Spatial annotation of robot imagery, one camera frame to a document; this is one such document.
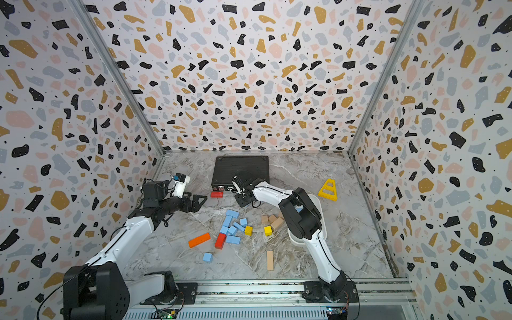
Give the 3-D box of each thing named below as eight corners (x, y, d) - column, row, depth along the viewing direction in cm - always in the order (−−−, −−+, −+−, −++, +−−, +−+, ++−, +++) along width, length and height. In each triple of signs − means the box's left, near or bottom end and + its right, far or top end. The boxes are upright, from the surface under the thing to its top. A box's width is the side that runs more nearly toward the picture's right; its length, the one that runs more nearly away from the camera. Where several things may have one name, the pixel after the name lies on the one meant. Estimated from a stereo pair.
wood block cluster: (259, 224, 94) (259, 221, 92) (263, 214, 98) (263, 211, 95) (280, 231, 92) (280, 228, 90) (283, 221, 95) (284, 218, 93)
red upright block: (214, 248, 87) (213, 246, 85) (219, 234, 91) (219, 232, 89) (222, 250, 86) (221, 248, 85) (227, 235, 90) (226, 233, 89)
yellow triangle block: (317, 196, 105) (318, 193, 103) (321, 178, 113) (322, 176, 111) (336, 201, 103) (337, 199, 101) (339, 183, 111) (340, 180, 109)
